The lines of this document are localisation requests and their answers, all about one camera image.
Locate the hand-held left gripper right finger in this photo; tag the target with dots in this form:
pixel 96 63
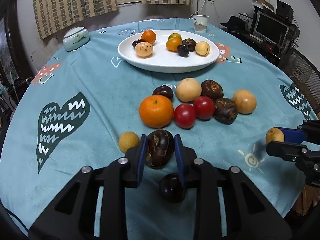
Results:
pixel 179 160

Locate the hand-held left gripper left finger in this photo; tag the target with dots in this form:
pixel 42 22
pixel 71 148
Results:
pixel 142 155

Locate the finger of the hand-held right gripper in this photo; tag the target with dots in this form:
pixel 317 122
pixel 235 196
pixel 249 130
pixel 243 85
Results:
pixel 287 150
pixel 291 135

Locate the small tan longan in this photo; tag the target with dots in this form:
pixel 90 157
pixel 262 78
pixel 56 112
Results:
pixel 273 135
pixel 128 142

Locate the dark brown water chestnut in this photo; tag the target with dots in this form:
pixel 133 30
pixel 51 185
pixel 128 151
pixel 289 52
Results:
pixel 159 148

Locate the dark purple plum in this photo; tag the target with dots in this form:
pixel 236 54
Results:
pixel 182 49
pixel 171 190
pixel 137 43
pixel 163 92

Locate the red cherry tomato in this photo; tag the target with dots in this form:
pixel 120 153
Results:
pixel 203 107
pixel 184 116

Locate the orange mandarin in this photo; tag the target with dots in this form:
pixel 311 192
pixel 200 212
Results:
pixel 148 36
pixel 156 111

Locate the tan round fruit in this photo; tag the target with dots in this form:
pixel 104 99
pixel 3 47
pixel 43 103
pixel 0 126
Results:
pixel 244 101

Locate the pale beige round fruit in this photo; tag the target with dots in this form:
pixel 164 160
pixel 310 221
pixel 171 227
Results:
pixel 188 89

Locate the white oval plate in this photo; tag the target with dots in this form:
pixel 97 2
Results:
pixel 162 61

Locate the beige fruit with brown marks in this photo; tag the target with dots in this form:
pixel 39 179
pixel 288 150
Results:
pixel 144 49

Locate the pale yellow round fruit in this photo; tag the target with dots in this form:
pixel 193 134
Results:
pixel 202 48

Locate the yellow-orange round fruit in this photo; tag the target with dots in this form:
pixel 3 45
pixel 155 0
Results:
pixel 174 36
pixel 173 45

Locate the blue printed tablecloth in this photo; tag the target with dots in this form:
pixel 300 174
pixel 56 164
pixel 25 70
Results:
pixel 100 85

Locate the black computer desk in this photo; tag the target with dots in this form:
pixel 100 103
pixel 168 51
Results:
pixel 250 42

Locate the white remote control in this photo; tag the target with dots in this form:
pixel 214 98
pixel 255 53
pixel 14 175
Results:
pixel 256 38

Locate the computer monitor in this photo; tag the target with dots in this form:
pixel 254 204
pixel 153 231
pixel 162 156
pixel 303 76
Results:
pixel 270 27

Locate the black hat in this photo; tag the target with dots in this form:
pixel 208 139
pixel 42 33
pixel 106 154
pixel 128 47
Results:
pixel 233 23

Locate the black speaker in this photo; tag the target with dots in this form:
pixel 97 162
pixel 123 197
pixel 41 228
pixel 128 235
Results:
pixel 284 8

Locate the white green ceramic lidded jar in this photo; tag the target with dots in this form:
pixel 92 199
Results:
pixel 75 40

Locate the flat cardboard piece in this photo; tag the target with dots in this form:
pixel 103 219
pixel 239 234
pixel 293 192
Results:
pixel 262 2

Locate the white paper cup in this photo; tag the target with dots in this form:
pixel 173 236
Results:
pixel 200 23

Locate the dark wooden framed painting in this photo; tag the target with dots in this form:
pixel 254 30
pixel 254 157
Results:
pixel 10 50

